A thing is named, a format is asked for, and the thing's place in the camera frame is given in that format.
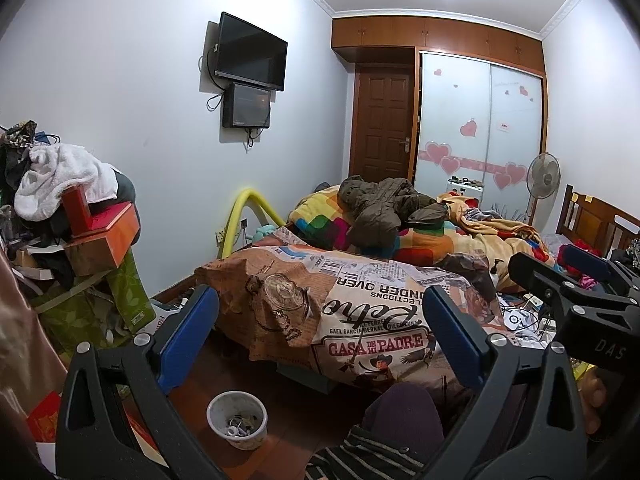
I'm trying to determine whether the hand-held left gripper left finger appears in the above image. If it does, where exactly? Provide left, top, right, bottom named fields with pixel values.
left=55, top=284, right=232, bottom=480

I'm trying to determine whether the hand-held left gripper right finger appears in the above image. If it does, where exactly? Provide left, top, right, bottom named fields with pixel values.
left=423, top=284, right=589, bottom=480

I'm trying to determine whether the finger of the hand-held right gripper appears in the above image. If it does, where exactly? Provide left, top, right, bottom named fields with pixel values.
left=571, top=239, right=640, bottom=291
left=508, top=252, right=640, bottom=313

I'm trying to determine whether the white plastic cup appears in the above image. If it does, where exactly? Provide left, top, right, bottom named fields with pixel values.
left=206, top=390, right=269, bottom=451

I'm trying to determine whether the person's right hand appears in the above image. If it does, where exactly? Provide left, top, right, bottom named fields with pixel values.
left=575, top=367, right=609, bottom=436

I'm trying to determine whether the red plush toy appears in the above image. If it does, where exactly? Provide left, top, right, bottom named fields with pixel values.
left=557, top=241, right=602, bottom=272

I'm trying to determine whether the wooden bed headboard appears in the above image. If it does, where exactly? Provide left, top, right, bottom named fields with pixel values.
left=555, top=184, right=640, bottom=257

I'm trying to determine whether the yellow cartoon blanket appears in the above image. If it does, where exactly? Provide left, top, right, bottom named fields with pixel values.
left=439, top=191, right=557, bottom=272

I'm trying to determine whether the dark brown cloth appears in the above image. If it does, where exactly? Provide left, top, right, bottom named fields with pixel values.
left=439, top=252, right=497, bottom=292

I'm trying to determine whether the green leaf print bag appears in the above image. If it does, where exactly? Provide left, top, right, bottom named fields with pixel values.
left=34, top=254, right=156, bottom=362

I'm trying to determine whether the person's purple trouser leg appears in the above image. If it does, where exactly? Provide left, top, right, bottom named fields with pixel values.
left=362, top=382, right=447, bottom=444

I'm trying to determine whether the newspaper print blanket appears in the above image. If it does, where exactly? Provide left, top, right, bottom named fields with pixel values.
left=194, top=227, right=507, bottom=392

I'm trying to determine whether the standing fan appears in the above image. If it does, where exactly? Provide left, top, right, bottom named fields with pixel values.
left=525, top=152, right=561, bottom=222

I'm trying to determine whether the white bedside cabinet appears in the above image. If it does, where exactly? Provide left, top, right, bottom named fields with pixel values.
left=447, top=177, right=486, bottom=197

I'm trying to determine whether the orange brown box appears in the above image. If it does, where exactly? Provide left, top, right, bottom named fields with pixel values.
left=63, top=219, right=141, bottom=277

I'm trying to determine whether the yellow foam tube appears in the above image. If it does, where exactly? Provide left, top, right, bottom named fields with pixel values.
left=220, top=188, right=287, bottom=260

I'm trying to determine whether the flat red box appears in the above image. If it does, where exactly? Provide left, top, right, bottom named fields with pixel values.
left=70, top=202, right=141, bottom=247

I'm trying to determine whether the brown padded jacket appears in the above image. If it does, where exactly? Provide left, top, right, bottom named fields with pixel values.
left=337, top=175, right=451, bottom=249

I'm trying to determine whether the striped dark garment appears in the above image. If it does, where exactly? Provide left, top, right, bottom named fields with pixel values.
left=304, top=424, right=427, bottom=480

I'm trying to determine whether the red paper bag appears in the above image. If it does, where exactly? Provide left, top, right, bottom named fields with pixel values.
left=27, top=392, right=64, bottom=444

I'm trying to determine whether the tall red box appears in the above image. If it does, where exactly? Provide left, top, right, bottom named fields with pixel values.
left=60, top=185, right=94, bottom=237

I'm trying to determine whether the colourful patchwork quilt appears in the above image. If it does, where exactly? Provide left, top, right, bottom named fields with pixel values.
left=288, top=185, right=452, bottom=262

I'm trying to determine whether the wardrobe with heart stickers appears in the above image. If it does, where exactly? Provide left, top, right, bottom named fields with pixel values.
left=330, top=16, right=546, bottom=221

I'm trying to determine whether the white towel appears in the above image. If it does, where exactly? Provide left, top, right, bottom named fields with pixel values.
left=14, top=143, right=119, bottom=222

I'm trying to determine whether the brown wooden door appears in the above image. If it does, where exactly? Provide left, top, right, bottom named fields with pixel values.
left=353, top=71, right=416, bottom=182

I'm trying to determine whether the small wall monitor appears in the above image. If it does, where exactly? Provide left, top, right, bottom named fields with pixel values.
left=221, top=82, right=272, bottom=129

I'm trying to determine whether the wall mounted television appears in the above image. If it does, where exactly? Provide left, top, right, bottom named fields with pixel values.
left=213, top=11, right=289, bottom=92

